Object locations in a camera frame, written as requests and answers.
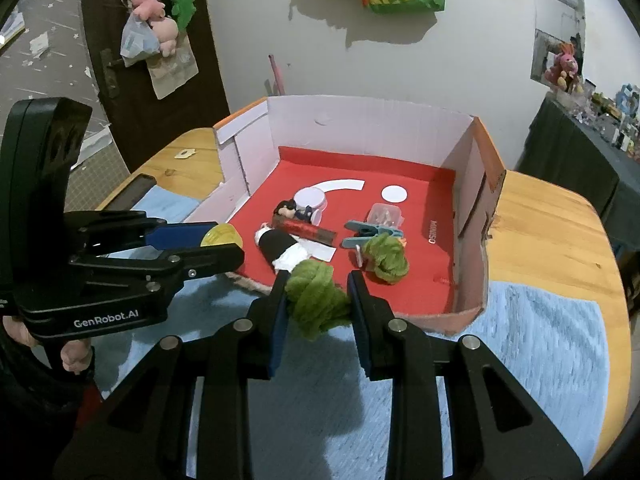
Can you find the dark wooden door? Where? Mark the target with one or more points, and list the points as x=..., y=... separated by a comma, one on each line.
x=150, y=130

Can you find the black-haired figurine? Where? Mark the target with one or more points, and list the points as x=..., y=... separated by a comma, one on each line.
x=286, y=208

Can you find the pink plush bear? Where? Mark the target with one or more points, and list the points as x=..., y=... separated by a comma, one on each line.
x=147, y=2

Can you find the blue fuzzy blanket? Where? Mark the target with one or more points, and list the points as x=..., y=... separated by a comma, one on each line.
x=540, y=340

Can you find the brown paper bag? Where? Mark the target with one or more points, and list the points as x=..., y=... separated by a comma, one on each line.
x=175, y=75

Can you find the yellow bottle cap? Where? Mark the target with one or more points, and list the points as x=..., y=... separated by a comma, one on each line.
x=225, y=236

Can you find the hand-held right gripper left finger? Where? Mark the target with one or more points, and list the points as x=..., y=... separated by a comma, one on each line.
x=277, y=340

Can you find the black and white paper roll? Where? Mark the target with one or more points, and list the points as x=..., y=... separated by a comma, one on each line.
x=277, y=247

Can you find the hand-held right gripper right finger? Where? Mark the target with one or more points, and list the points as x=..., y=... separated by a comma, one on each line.
x=361, y=340

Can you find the cardboard box with red bottom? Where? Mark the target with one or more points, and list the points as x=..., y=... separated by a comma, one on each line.
x=350, y=130

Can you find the magenta plush toy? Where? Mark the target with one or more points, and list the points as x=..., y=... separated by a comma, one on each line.
x=565, y=67

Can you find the clear plastic bag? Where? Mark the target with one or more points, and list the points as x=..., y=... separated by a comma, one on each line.
x=137, y=42

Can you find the dark cloth covered table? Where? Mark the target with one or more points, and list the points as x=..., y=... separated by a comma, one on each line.
x=565, y=170

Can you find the pink stick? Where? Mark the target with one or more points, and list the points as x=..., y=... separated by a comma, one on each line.
x=277, y=77

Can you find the teal clothespin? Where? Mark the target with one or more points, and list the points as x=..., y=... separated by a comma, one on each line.
x=365, y=230

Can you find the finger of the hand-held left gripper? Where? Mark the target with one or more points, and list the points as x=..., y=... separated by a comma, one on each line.
x=215, y=257
x=175, y=235

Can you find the green yarn bundle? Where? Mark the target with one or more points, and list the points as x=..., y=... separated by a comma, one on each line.
x=315, y=295

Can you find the small paper sticker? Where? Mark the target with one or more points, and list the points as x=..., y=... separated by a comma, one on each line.
x=186, y=154

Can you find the red thread spool stick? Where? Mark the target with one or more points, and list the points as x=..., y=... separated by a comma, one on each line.
x=305, y=230

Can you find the pale pink plush toy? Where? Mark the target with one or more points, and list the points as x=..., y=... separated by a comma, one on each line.
x=165, y=35

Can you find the green plush toy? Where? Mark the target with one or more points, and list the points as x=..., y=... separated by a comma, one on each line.
x=182, y=10

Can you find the pink doll figurine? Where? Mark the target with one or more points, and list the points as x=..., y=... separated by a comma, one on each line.
x=358, y=258

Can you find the person's left forearm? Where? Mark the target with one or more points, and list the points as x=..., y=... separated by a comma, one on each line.
x=30, y=400

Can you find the cluttered dark side table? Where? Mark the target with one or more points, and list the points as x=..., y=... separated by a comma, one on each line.
x=610, y=115

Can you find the small clear plastic box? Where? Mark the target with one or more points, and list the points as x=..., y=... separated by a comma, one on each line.
x=385, y=214

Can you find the person's left hand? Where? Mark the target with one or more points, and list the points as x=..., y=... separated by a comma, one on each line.
x=75, y=357

